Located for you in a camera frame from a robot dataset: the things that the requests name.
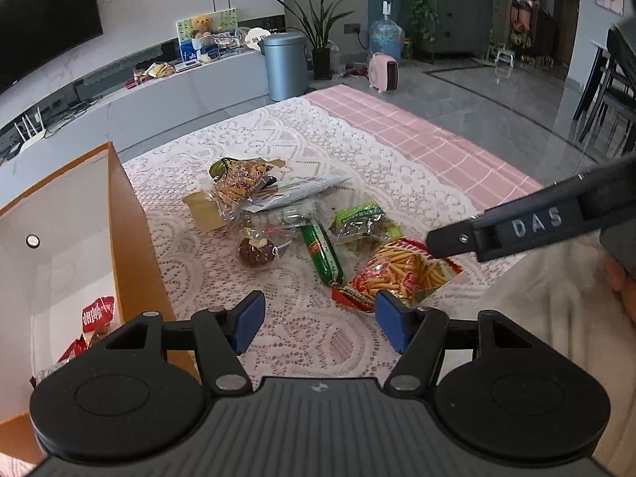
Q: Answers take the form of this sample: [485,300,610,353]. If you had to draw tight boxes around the green sausage stick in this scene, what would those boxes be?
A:
[300,221,345,287]

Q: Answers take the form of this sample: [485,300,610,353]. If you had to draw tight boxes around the pink checked tablecloth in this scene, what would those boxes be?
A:
[308,84,545,209]

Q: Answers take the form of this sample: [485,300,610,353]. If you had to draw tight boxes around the pink space heater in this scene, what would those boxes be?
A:
[366,52,401,95]

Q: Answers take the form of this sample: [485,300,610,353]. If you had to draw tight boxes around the water jug with pump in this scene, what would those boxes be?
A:
[369,0,406,68]

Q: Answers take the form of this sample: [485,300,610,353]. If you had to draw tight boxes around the orange cardboard box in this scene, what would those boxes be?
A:
[0,142,178,469]

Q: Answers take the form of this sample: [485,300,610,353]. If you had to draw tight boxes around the clear bag of fried snacks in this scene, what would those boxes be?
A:
[211,157,287,206]

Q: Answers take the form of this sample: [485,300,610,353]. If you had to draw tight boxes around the beige cloth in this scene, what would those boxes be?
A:
[489,231,636,463]

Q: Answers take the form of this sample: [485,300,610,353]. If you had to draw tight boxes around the black dining chair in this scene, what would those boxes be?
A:
[571,24,636,162]

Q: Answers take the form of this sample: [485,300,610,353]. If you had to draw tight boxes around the pile of snacks on console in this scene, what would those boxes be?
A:
[132,62,176,86]

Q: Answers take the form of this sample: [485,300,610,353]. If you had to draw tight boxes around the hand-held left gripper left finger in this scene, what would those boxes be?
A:
[102,291,266,396]

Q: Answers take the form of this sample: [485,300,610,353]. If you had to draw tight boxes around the blue-grey trash bin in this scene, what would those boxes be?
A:
[258,32,310,103]

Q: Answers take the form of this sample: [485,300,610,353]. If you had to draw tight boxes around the potted plant in black pot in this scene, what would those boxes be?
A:
[270,0,362,81]

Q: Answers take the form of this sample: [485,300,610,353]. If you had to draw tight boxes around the clear plastic wrapper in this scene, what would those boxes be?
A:
[237,199,325,230]

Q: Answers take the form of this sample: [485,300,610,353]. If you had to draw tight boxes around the red snack packet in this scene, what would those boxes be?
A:
[56,295,117,365]

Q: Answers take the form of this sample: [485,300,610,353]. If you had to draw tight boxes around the white step stool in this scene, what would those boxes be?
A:
[489,44,516,68]

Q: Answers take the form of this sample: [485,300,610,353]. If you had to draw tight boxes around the brown gold packet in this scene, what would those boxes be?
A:
[182,191,235,232]

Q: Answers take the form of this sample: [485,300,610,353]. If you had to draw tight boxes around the person's right forearm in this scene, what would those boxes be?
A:
[598,217,636,325]

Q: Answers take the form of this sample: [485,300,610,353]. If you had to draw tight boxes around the black television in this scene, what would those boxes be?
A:
[0,0,103,96]

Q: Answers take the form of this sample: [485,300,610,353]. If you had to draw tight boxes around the teddy bear gift box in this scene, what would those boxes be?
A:
[176,8,240,63]

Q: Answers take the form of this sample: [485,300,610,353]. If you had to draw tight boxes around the white lace tablecloth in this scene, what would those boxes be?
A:
[122,94,527,378]

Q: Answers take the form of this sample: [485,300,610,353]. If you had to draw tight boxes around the red packet of potato sticks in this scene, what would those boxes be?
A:
[331,238,463,314]

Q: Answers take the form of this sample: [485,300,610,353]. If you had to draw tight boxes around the white router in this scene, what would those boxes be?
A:
[14,106,47,153]

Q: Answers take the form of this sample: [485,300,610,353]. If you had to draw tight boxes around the chocolate ball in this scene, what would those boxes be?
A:
[235,229,294,270]

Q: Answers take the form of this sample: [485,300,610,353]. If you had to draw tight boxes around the light blue snack packet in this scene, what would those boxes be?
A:
[248,175,355,209]

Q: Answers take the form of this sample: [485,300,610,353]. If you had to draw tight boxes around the dark blue cabinet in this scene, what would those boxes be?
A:
[413,0,496,63]

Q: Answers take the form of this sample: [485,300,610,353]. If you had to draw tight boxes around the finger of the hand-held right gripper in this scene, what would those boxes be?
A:
[425,213,482,260]

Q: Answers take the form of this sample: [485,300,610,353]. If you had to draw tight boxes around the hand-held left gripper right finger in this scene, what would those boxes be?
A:
[375,291,545,393]

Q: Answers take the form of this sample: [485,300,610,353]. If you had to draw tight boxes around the long white media console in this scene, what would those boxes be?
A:
[0,42,311,180]

